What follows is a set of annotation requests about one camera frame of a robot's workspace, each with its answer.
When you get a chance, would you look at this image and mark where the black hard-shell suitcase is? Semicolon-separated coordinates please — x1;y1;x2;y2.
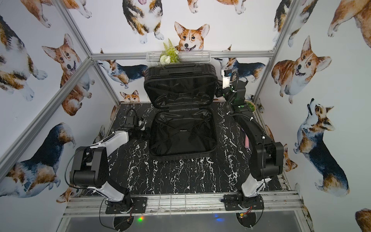
144;63;218;161

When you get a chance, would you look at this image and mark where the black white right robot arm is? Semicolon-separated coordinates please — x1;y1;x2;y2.
216;81;284;211

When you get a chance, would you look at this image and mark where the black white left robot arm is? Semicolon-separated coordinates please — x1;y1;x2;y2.
64;108;149;212

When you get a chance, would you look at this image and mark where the peach plastic flower pot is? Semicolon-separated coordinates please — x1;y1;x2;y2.
244;100;257;114

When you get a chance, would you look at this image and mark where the purple pink garden fork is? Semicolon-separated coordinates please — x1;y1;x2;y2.
244;135;250;148

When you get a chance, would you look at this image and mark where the artificial fern with white flower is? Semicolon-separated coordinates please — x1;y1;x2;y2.
159;39;180;64

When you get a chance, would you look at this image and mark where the white wire wall basket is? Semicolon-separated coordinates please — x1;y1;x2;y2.
146;51;212;65

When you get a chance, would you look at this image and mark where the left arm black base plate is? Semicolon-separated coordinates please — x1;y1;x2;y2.
105;197;148;215

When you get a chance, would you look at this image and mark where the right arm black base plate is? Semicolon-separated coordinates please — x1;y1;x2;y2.
220;194;264;211

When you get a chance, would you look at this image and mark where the aluminium front rail frame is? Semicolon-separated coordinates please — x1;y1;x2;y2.
57;191;313;232

